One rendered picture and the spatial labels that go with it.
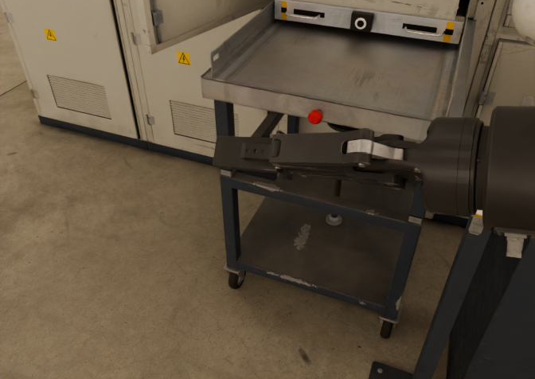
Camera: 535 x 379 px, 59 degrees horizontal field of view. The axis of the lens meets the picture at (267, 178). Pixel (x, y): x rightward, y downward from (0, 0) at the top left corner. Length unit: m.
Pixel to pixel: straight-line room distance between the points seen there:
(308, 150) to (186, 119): 1.87
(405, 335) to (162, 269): 0.90
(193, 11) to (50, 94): 1.35
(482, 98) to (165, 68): 1.26
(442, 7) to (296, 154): 1.09
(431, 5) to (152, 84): 1.28
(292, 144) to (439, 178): 0.12
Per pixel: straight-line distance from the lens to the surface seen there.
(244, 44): 1.35
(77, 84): 2.53
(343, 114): 1.11
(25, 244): 2.15
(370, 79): 1.23
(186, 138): 2.29
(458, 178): 0.35
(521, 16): 0.80
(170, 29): 1.45
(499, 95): 1.79
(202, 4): 1.53
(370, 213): 1.29
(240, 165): 0.44
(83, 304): 1.84
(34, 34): 2.57
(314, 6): 1.48
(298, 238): 1.70
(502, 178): 0.34
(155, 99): 2.26
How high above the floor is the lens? 1.38
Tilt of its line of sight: 38 degrees down
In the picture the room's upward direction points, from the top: straight up
